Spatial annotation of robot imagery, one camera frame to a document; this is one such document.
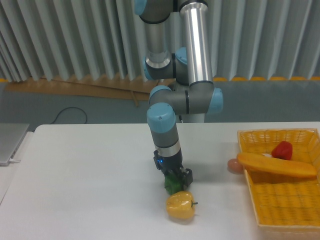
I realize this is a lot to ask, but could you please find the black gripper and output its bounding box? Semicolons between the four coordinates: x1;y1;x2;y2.
153;150;193;190

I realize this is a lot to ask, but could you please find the green bell pepper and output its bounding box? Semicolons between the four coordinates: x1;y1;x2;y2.
164;173;186;196

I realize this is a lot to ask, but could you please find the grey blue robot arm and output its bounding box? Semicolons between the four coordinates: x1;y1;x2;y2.
134;0;223;194

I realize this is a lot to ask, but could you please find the yellow woven basket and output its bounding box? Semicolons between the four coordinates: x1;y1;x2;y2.
237;128;320;232

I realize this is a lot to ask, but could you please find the yellow bell pepper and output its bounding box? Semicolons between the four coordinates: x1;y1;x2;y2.
166;191;198;220

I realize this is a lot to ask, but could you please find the brown egg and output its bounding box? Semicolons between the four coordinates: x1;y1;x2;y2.
227;158;244;174

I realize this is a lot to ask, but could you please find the brown cardboard sheet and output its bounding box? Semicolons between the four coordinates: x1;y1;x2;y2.
5;73;175;106

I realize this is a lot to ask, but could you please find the red bell pepper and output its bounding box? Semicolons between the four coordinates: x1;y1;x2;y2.
271;141;293;161

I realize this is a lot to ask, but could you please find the white plug adapter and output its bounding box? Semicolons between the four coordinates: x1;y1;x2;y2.
9;158;21;164

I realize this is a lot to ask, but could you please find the silver laptop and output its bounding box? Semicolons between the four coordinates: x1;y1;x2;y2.
0;123;29;167

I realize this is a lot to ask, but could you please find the black floor cable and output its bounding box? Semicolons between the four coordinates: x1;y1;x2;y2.
51;106;88;125

